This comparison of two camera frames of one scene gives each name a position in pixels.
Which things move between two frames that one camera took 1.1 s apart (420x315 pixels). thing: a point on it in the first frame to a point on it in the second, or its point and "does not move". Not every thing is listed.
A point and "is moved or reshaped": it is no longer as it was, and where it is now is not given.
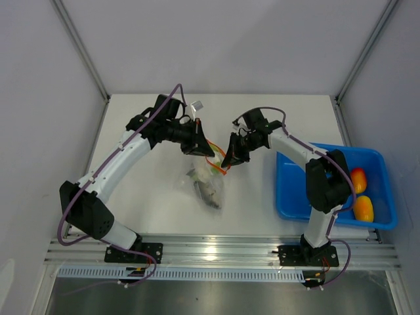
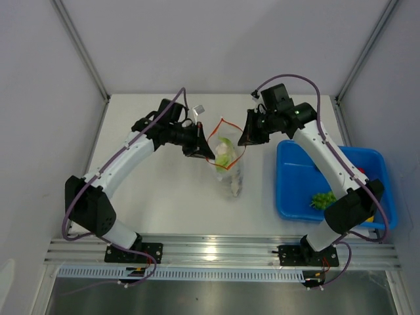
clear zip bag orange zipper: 207,176 to 227,155
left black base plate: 114,254 does not move
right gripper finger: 240,159 to 259,136
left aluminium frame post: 76,39 does not move
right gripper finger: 232,149 to 256,128
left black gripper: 193,146 does not move
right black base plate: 302,255 does not move
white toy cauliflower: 203,170 is moved or reshaped
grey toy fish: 207,193 to 236,184
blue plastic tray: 291,195 does not move
